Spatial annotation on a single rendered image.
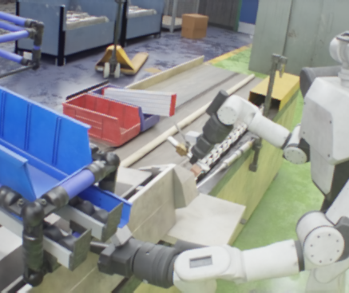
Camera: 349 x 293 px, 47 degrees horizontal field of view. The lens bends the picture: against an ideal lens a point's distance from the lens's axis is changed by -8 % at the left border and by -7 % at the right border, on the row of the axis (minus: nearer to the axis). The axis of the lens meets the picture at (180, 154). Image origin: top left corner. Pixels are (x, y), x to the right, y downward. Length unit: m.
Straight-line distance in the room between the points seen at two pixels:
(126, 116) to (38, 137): 1.28
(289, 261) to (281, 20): 5.97
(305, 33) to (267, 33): 0.60
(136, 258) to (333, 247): 0.39
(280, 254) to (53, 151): 0.47
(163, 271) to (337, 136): 0.46
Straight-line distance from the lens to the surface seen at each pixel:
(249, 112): 1.48
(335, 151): 0.95
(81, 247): 0.69
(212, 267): 0.82
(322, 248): 0.81
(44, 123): 0.81
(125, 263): 0.90
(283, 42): 6.69
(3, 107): 0.88
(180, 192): 1.33
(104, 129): 1.96
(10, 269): 1.00
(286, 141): 1.43
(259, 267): 0.84
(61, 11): 5.91
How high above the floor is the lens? 1.61
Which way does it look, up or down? 26 degrees down
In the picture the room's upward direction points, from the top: 8 degrees clockwise
